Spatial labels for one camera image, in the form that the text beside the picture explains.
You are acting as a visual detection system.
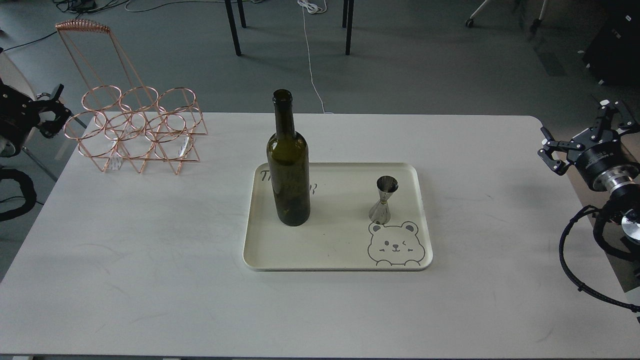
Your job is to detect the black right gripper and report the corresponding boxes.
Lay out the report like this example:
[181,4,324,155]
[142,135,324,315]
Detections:
[538,100,639,192]

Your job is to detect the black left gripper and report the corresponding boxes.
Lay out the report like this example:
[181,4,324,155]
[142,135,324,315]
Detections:
[0,79,72,151]

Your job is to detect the silver steel jigger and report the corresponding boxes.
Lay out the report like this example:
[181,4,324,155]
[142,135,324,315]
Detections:
[368,175,399,224]

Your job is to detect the dark green wine bottle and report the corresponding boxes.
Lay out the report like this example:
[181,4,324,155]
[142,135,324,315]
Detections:
[266,89,311,227]

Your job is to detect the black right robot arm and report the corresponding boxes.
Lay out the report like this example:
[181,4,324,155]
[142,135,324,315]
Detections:
[538,100,639,262]

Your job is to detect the black equipment box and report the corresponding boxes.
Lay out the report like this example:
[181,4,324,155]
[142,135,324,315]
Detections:
[582,0,640,85]

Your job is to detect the black table leg left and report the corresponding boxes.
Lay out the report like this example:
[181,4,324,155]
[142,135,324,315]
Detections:
[224,0,247,57]

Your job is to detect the black table leg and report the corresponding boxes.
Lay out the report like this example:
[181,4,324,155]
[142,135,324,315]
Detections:
[224,0,247,57]
[342,0,355,56]

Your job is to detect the cream bear serving tray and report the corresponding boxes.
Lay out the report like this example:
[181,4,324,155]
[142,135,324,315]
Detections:
[242,162,434,271]

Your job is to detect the black table leg right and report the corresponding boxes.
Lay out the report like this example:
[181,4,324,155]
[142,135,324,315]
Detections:
[342,0,355,56]

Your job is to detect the black corrugated left cable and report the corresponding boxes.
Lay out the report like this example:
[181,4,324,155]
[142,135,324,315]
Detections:
[0,167,38,222]

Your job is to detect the black corrugated cable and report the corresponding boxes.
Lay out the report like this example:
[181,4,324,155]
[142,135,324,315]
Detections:
[558,205,640,313]
[0,167,38,222]

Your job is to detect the copper wire bottle rack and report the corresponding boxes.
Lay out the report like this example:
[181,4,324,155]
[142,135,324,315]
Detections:
[55,19,209,174]

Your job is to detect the black corrugated right cable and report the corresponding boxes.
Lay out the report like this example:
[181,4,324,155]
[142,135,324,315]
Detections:
[558,205,640,313]

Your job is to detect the black floor cables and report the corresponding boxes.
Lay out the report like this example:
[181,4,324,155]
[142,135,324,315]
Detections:
[52,0,131,15]

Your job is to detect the white floor cable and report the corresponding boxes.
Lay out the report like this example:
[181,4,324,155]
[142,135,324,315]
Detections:
[297,0,334,115]

